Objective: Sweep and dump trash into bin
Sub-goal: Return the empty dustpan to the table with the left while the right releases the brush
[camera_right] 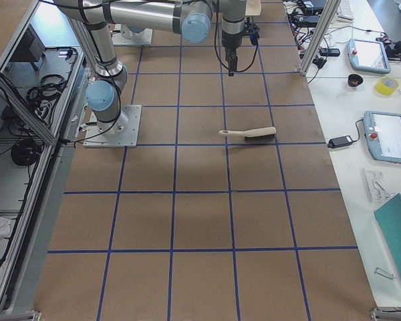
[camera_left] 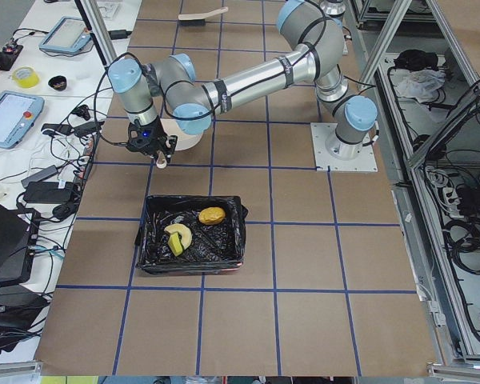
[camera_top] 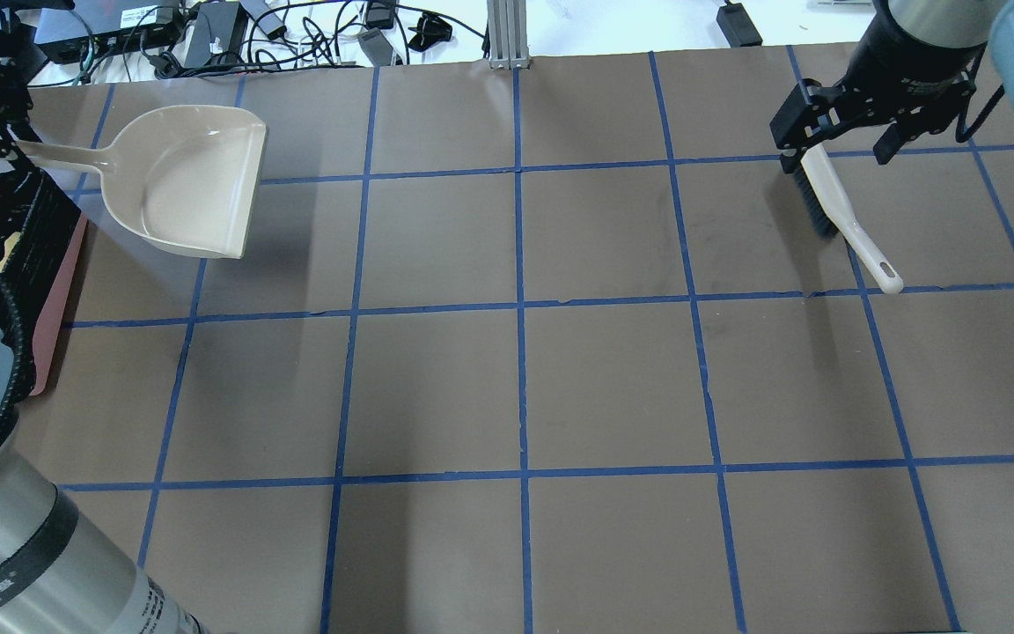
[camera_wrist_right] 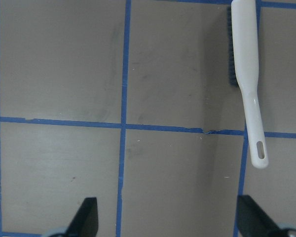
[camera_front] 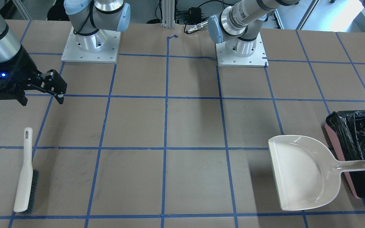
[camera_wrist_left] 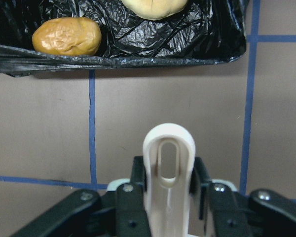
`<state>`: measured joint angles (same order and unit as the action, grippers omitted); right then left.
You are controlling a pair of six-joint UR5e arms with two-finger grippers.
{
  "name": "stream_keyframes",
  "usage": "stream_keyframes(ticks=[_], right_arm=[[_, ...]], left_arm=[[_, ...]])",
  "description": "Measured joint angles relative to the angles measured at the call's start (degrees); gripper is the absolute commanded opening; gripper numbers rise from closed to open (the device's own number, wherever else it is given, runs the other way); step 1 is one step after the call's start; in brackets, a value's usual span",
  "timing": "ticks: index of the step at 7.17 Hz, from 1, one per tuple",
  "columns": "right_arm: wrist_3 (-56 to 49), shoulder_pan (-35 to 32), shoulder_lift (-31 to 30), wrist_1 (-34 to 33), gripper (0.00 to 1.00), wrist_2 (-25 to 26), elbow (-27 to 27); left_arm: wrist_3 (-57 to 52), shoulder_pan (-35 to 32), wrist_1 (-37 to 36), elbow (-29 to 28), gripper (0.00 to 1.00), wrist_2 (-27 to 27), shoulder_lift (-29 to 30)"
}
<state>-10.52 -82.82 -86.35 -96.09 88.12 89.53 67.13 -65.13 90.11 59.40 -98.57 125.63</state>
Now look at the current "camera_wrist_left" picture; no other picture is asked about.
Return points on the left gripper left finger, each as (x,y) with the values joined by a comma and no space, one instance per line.
(85,213)

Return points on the orange-yellow toy potato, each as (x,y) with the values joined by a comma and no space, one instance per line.
(68,36)

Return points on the bin with black bag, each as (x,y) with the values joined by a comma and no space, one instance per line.
(206,32)

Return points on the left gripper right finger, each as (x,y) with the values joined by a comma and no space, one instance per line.
(224,212)

